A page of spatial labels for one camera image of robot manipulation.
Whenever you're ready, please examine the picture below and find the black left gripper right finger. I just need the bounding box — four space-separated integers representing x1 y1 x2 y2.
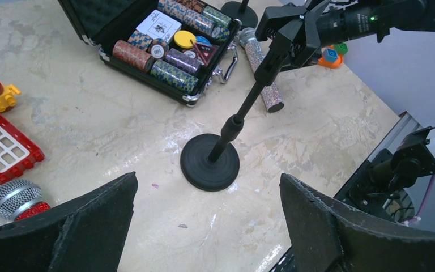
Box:
280 173 435 271

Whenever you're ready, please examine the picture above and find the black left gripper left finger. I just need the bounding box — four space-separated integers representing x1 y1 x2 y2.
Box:
0 172 138 271

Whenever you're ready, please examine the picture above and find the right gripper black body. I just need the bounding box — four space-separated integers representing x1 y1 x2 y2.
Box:
317 1 435 47

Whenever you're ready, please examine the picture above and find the red glitter microphone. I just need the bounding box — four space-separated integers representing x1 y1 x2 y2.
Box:
0 179 50 221

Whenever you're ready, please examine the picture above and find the silver glitter microphone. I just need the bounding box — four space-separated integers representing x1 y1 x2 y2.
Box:
238 27 284 113

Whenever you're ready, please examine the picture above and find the black mic stand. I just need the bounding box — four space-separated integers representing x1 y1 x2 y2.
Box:
180 1 329 192
220 0 258 29

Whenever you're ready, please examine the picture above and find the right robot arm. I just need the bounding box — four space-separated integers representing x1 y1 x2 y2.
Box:
317 1 435 225

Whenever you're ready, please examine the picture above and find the black poker chip case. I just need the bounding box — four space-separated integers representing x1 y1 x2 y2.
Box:
60 1 242 107

